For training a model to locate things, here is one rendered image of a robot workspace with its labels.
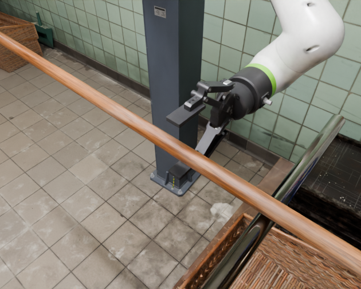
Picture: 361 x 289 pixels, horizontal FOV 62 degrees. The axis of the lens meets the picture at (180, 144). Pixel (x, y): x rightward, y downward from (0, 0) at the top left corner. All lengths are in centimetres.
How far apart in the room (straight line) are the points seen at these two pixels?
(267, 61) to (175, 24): 63
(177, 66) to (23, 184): 135
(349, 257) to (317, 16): 43
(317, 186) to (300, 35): 45
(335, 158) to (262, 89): 45
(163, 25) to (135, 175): 108
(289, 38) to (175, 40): 70
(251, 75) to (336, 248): 37
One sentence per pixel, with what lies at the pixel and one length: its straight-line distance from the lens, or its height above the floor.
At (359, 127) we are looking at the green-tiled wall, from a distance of 180.
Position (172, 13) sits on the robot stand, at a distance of 127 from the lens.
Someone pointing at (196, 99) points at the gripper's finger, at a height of 127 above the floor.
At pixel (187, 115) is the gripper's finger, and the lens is 50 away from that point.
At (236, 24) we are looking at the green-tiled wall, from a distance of 184.
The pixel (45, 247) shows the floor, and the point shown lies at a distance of 191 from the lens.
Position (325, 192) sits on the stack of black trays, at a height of 90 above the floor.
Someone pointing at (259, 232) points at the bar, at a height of 117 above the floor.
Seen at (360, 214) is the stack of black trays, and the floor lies 91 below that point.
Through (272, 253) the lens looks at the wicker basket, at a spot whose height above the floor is 63.
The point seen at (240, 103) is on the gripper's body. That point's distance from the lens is 63.
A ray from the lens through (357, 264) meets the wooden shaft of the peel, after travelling 47.
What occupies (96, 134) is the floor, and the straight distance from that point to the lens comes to 240.
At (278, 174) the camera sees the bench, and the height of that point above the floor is 58.
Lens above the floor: 158
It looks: 45 degrees down
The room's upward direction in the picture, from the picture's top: straight up
